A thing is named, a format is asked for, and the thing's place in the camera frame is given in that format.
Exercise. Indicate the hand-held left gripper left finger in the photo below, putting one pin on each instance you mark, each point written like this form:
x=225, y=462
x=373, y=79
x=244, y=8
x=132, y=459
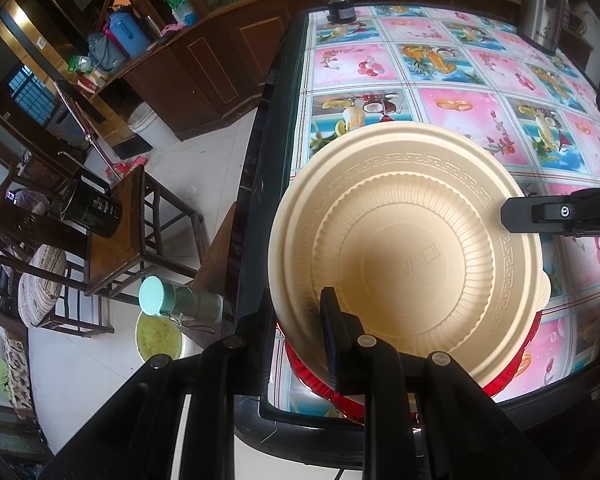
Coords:
x=252, y=360

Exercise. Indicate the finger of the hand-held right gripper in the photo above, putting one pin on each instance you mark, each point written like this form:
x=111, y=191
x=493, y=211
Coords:
x=545, y=212

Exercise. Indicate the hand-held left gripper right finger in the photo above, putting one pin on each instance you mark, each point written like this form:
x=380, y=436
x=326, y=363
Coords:
x=331, y=345

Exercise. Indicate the red scalloped glass plate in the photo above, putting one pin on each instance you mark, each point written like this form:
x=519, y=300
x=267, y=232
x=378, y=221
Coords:
x=307, y=382

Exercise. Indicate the beige ribbed plastic bowl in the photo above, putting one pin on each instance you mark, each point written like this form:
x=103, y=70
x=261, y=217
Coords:
x=405, y=240

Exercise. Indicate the teal lidded flask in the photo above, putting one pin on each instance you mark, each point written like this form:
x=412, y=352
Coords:
x=180, y=300

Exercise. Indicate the metal bowl with yellow contents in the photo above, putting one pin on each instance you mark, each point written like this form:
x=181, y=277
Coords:
x=160, y=337

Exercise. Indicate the stainless steel thermos jug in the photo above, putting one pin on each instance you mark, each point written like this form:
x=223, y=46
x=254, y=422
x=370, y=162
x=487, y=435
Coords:
x=540, y=10

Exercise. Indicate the wooden stool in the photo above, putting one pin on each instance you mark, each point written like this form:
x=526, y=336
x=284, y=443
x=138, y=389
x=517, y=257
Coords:
x=125, y=245

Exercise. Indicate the black jug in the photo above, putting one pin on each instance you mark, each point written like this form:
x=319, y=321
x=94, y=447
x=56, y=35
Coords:
x=90, y=205

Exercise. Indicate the striped round cushion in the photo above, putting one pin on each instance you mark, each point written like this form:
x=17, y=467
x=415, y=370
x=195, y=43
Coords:
x=42, y=280

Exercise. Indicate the white plastic bucket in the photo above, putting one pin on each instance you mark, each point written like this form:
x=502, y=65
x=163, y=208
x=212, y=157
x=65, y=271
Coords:
x=145, y=120

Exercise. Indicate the dark wooden chair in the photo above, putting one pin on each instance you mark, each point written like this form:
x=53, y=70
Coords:
x=25, y=220

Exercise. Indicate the dark wooden sideboard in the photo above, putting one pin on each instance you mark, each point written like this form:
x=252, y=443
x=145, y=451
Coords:
x=215, y=60

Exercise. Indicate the blue thermos flask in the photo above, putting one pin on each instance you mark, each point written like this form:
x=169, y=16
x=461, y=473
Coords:
x=127, y=35

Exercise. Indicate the green and white packet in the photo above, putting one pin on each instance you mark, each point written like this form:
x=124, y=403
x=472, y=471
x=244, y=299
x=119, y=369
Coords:
x=182, y=7

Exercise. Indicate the wooden display cabinet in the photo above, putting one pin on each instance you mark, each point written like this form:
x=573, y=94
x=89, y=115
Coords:
x=30, y=25

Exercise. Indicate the black table frame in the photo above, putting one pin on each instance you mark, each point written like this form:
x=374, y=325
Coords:
x=250, y=185

